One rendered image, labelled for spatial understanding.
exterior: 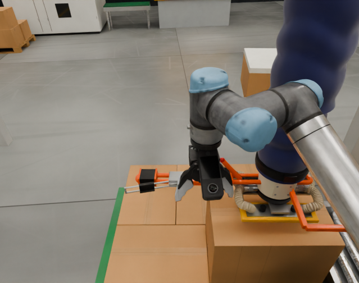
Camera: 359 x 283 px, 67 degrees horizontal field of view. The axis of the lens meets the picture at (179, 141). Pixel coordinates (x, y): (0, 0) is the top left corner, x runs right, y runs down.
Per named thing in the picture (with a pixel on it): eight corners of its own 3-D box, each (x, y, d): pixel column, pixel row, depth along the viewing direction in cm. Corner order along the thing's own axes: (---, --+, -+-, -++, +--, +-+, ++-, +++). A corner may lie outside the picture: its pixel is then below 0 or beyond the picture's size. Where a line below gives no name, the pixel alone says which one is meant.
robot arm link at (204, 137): (227, 129, 56) (188, 131, 55) (226, 146, 58) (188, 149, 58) (221, 110, 62) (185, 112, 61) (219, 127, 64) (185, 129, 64)
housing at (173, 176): (183, 177, 130) (183, 170, 128) (183, 187, 125) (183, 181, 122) (169, 177, 131) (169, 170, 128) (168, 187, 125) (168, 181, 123)
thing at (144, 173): (158, 175, 131) (157, 168, 128) (156, 186, 126) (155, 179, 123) (141, 175, 132) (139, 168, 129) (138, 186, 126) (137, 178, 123)
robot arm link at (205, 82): (205, 86, 47) (181, 69, 53) (203, 136, 54) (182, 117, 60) (240, 76, 50) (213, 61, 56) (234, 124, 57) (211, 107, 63)
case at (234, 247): (295, 224, 179) (312, 181, 154) (320, 286, 147) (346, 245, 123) (205, 224, 180) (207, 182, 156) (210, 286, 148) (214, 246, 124)
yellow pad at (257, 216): (310, 205, 128) (313, 198, 125) (318, 223, 120) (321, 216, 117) (238, 204, 129) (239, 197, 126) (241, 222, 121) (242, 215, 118)
